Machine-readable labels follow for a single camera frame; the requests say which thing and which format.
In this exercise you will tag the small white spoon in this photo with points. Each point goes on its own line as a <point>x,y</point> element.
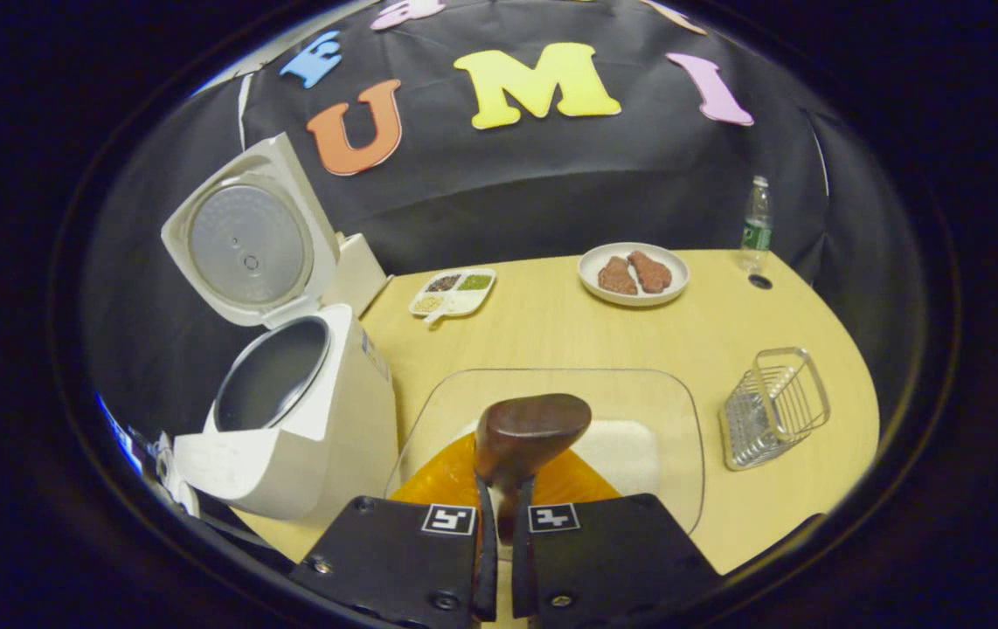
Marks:
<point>436,313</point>

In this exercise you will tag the black backdrop cloth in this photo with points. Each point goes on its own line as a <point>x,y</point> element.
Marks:
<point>551,192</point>

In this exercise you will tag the brown wooden spoon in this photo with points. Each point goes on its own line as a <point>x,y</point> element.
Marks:
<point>525,428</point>

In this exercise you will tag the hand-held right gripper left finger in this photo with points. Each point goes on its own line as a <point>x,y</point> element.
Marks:
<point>394,568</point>

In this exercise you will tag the clear plastic water bottle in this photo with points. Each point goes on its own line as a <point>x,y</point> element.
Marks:
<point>757,231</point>

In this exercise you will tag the white rice cooker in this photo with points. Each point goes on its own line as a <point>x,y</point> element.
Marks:
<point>333,437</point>

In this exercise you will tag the black table grommet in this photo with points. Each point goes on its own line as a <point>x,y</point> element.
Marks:
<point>759,281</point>

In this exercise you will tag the brown meat piece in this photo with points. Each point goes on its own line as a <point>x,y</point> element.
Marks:
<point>652,273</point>
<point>617,278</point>

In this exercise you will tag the computer monitor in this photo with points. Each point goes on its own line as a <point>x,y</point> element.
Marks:
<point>125,441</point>

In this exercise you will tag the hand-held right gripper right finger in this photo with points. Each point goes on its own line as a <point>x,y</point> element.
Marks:
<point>613,559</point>

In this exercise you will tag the white divided condiment tray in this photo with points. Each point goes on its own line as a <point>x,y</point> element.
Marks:
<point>464,303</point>

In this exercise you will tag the white round plate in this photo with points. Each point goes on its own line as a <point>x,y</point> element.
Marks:
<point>634,300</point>

